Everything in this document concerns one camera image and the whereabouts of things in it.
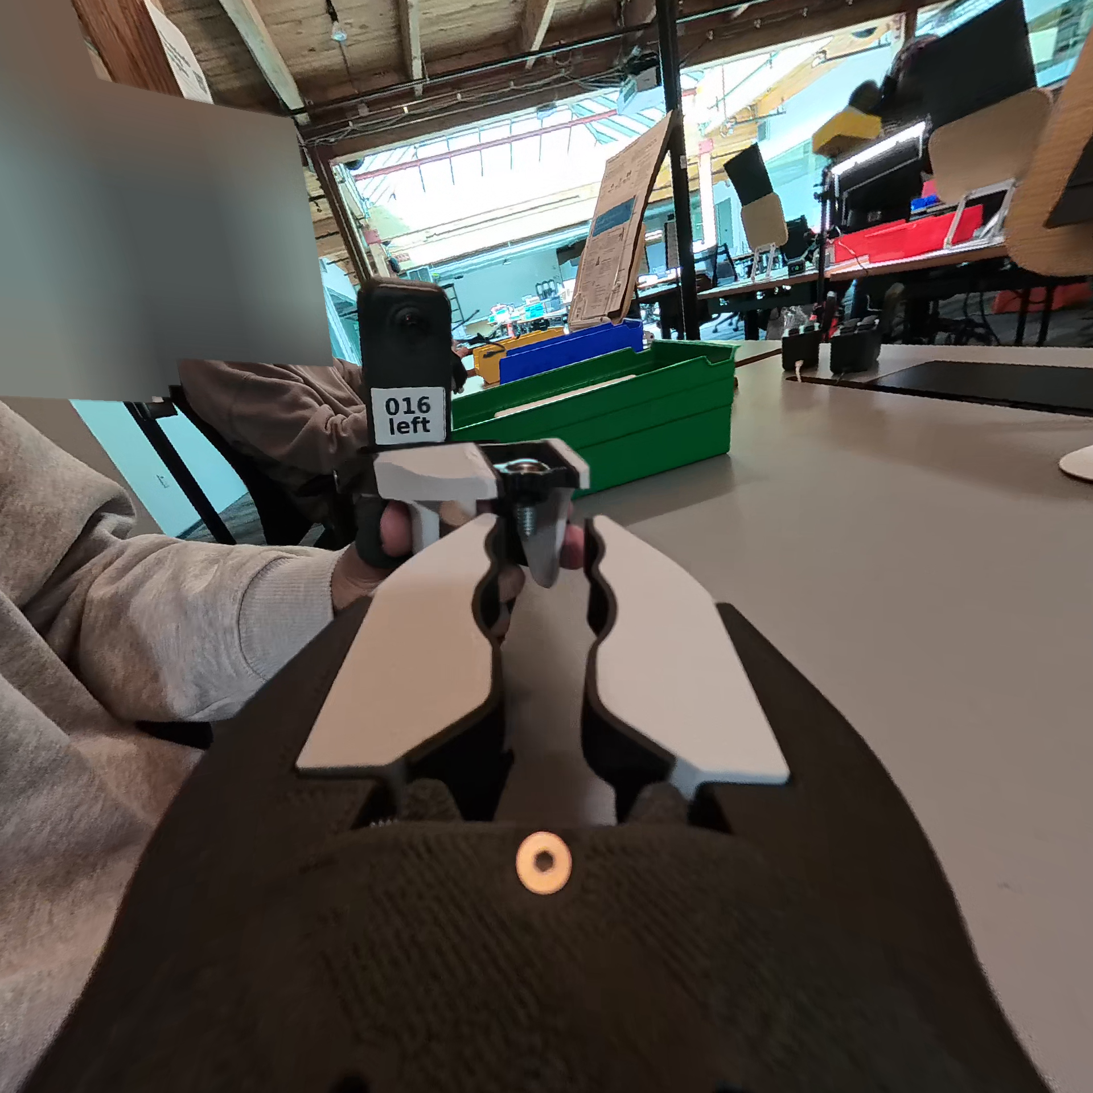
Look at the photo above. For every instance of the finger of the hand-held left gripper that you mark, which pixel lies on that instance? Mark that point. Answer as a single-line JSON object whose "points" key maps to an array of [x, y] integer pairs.
{"points": [[580, 474], [427, 474]]}

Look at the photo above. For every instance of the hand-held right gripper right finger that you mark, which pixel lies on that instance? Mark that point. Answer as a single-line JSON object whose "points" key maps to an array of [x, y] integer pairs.
{"points": [[684, 683]]}

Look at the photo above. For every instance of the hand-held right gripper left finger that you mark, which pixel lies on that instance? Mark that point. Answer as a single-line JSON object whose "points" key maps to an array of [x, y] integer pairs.
{"points": [[401, 666]]}

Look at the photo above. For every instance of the black knob thumbscrew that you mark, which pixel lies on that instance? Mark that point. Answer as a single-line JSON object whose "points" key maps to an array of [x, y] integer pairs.
{"points": [[532, 483]]}

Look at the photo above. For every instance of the person's left forearm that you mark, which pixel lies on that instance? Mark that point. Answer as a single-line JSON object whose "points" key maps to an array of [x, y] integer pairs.
{"points": [[214, 614]]}

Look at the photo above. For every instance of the person's left hand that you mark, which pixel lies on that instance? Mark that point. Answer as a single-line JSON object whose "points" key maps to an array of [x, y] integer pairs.
{"points": [[358, 577]]}

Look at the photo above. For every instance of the green plastic bin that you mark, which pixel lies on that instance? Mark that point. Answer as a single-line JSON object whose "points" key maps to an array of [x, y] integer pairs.
{"points": [[598, 427]]}

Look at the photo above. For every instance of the white flat board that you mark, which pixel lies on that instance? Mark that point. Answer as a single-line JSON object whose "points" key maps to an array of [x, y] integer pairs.
{"points": [[564, 394]]}

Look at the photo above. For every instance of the yellow plastic bin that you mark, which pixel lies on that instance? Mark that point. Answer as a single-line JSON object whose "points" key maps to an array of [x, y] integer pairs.
{"points": [[845, 133], [489, 358]]}

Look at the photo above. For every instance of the blue plastic bin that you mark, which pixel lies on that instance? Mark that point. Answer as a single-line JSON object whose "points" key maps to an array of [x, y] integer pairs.
{"points": [[555, 351]]}

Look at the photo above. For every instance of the black office chair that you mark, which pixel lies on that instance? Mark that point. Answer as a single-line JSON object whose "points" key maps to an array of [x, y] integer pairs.
{"points": [[291, 513]]}

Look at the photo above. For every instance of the cardboard sheet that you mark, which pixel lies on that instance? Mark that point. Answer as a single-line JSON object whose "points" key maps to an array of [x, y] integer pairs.
{"points": [[611, 240]]}

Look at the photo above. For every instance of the black battery charger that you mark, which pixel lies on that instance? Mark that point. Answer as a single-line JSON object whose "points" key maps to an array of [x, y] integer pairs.
{"points": [[801, 346], [856, 346]]}

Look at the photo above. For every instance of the small beige backing board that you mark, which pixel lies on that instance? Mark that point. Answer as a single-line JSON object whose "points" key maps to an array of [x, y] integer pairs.
{"points": [[764, 224]]}

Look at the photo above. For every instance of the small black panel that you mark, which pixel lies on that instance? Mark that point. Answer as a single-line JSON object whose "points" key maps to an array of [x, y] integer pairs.
{"points": [[748, 171]]}

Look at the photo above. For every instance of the ceiling projector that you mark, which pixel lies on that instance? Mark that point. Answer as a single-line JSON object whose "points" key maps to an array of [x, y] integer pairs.
{"points": [[641, 85]]}

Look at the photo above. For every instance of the white paper notice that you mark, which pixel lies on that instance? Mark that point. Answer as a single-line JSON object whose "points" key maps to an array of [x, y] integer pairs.
{"points": [[180, 51]]}

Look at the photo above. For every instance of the red plastic bin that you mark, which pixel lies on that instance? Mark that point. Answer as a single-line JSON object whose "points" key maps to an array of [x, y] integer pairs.
{"points": [[905, 240]]}

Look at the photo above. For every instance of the white light bar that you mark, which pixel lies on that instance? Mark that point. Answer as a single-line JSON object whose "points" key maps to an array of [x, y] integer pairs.
{"points": [[880, 145]]}

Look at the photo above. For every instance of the large beige backing board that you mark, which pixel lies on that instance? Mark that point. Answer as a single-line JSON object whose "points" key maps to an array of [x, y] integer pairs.
{"points": [[982, 154]]}

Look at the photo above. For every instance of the wooden backing board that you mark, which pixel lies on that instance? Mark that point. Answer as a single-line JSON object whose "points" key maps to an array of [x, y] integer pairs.
{"points": [[1038, 213]]}

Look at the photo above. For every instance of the large black panel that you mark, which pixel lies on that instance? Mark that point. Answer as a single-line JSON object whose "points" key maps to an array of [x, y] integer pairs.
{"points": [[974, 60]]}

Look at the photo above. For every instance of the black steel post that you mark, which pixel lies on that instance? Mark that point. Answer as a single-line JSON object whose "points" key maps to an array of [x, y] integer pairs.
{"points": [[680, 171]]}

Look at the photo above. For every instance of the wooden support post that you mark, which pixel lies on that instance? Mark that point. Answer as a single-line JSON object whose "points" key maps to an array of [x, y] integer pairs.
{"points": [[111, 43]]}

